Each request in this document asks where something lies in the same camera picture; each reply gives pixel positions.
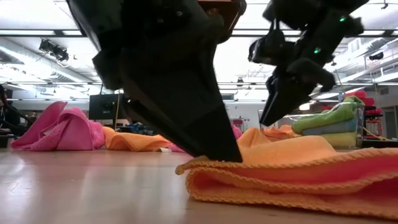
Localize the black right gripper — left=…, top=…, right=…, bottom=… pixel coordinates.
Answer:
left=259, top=11, right=365, bottom=127

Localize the orange microfiber towel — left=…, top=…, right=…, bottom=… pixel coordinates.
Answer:
left=175, top=127, right=398, bottom=220
left=102, top=126, right=175, bottom=152
left=262, top=124, right=301, bottom=141

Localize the green microfiber towel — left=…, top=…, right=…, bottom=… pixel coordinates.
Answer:
left=291, top=95, right=366, bottom=135

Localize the blue microfiber towel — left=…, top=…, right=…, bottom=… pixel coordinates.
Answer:
left=301, top=116, right=359, bottom=136

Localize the yellow microfiber towel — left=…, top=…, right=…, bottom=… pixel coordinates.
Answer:
left=320, top=132, right=359, bottom=149

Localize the pink microfiber towel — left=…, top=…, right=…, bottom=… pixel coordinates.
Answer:
left=10, top=101, right=106, bottom=152
left=169, top=123, right=244, bottom=153

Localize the clear plastic bin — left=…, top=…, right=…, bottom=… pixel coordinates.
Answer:
left=257, top=101, right=366, bottom=149

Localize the black monitor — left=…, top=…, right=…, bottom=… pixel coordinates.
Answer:
left=88, top=93, right=126, bottom=121

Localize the white ceiling vent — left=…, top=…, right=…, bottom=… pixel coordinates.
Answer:
left=348, top=37, right=362, bottom=55

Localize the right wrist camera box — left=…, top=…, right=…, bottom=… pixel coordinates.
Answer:
left=248, top=19, right=295, bottom=67

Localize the black camera cluster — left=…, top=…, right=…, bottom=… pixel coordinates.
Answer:
left=38, top=39, right=70, bottom=62

